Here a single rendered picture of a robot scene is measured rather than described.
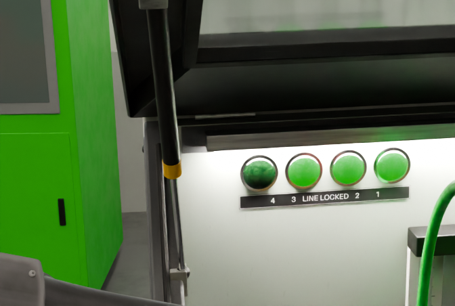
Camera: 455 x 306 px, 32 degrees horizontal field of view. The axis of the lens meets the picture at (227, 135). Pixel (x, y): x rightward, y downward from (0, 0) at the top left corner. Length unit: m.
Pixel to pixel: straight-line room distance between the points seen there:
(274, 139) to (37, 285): 0.69
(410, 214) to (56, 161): 2.39
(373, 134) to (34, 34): 2.35
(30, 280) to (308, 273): 0.80
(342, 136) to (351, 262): 0.19
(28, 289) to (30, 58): 2.94
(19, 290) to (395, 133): 0.76
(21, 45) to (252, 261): 2.30
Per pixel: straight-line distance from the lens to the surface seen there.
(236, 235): 1.07
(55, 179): 3.37
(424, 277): 1.05
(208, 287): 1.09
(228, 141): 0.99
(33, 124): 3.33
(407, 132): 1.04
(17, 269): 0.33
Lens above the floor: 1.70
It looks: 15 degrees down
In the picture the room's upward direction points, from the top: 2 degrees counter-clockwise
